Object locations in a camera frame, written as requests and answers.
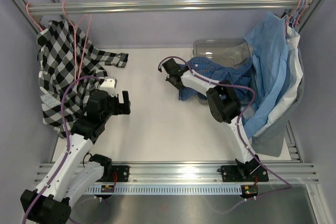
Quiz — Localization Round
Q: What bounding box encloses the blue checked shirt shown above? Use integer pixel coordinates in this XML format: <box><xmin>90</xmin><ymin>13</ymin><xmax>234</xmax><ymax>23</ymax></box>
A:
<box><xmin>178</xmin><ymin>57</ymin><xmax>252</xmax><ymax>101</ymax></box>

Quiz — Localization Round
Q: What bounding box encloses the black mounting plate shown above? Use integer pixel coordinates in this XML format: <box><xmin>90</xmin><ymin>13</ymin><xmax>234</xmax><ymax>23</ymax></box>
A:
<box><xmin>217</xmin><ymin>165</ymin><xmax>269</xmax><ymax>182</ymax></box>
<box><xmin>97</xmin><ymin>165</ymin><xmax>130</xmax><ymax>183</ymax></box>

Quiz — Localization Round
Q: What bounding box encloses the white slotted cable duct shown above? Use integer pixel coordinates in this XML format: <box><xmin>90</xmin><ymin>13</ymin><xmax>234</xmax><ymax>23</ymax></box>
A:
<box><xmin>84</xmin><ymin>184</ymin><xmax>242</xmax><ymax>195</ymax></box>

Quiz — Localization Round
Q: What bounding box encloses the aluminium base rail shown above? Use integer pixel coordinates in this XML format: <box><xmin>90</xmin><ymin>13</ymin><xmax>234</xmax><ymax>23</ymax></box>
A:
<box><xmin>34</xmin><ymin>159</ymin><xmax>320</xmax><ymax>185</ymax></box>

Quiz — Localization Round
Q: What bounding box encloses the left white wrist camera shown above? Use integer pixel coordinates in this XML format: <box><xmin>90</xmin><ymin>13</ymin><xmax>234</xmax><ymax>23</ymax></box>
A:
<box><xmin>99</xmin><ymin>77</ymin><xmax>118</xmax><ymax>97</ymax></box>

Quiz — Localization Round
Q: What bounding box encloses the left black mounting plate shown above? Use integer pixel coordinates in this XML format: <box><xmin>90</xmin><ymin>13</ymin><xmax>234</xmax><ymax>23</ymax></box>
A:
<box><xmin>97</xmin><ymin>165</ymin><xmax>130</xmax><ymax>183</ymax></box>

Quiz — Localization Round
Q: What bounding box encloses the blue hanger on right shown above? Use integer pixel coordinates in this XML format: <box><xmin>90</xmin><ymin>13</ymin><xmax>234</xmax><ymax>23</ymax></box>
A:
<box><xmin>288</xmin><ymin>0</ymin><xmax>308</xmax><ymax>29</ymax></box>

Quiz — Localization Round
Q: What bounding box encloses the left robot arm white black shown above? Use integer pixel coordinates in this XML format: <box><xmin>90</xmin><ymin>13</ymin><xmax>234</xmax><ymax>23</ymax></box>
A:
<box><xmin>20</xmin><ymin>90</ymin><xmax>131</xmax><ymax>223</ymax></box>

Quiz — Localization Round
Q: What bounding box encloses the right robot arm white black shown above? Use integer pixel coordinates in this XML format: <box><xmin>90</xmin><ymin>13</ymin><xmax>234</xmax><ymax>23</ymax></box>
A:
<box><xmin>157</xmin><ymin>56</ymin><xmax>264</xmax><ymax>182</ymax></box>

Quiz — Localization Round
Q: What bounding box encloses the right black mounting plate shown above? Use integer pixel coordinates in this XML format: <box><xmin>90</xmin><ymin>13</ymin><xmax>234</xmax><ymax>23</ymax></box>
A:
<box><xmin>217</xmin><ymin>165</ymin><xmax>269</xmax><ymax>182</ymax></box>

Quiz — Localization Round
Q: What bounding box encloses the pink wire hanger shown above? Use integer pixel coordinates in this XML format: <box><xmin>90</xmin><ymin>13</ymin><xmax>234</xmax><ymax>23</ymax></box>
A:
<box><xmin>61</xmin><ymin>1</ymin><xmax>93</xmax><ymax>86</ymax></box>

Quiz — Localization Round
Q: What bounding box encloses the light blue shirt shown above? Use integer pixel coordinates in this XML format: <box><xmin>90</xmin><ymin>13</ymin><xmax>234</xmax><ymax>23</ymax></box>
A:
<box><xmin>244</xmin><ymin>13</ymin><xmax>289</xmax><ymax>138</ymax></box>

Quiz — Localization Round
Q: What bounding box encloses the clear plastic bin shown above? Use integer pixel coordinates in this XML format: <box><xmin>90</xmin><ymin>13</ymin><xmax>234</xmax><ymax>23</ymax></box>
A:
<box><xmin>193</xmin><ymin>39</ymin><xmax>258</xmax><ymax>105</ymax></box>

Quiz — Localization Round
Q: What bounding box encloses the black white plaid shirt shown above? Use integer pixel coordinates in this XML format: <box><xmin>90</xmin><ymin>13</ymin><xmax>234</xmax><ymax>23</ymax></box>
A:
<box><xmin>37</xmin><ymin>19</ymin><xmax>128</xmax><ymax>138</ymax></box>

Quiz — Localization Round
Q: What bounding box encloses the aluminium hanging rod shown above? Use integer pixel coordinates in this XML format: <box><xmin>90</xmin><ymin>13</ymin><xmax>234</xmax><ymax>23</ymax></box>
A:
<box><xmin>28</xmin><ymin>0</ymin><xmax>312</xmax><ymax>16</ymax></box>

